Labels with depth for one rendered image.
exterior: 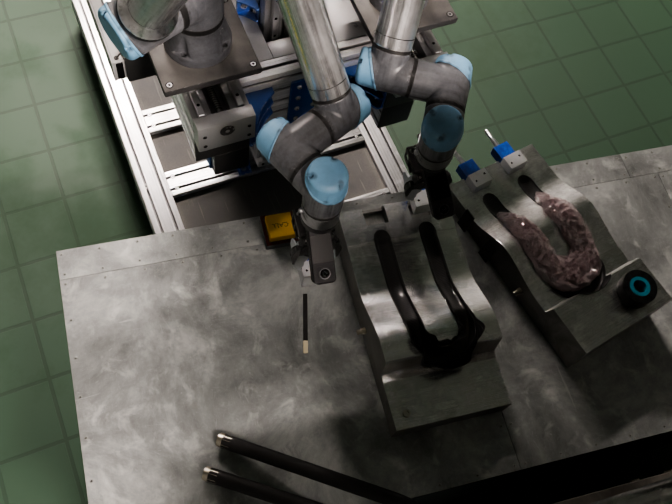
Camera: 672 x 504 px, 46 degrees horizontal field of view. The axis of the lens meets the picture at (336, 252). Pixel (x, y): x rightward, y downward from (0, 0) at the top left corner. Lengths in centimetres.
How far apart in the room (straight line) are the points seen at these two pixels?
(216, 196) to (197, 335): 89
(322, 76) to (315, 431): 74
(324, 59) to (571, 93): 205
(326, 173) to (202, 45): 53
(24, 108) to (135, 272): 137
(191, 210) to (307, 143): 118
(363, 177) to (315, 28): 132
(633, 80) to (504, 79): 55
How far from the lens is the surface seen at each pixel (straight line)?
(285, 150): 140
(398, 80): 153
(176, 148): 267
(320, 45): 139
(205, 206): 256
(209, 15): 171
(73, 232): 280
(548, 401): 185
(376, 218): 183
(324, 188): 135
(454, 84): 153
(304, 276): 165
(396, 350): 164
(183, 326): 177
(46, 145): 298
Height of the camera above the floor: 247
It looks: 64 degrees down
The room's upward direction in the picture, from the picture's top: 16 degrees clockwise
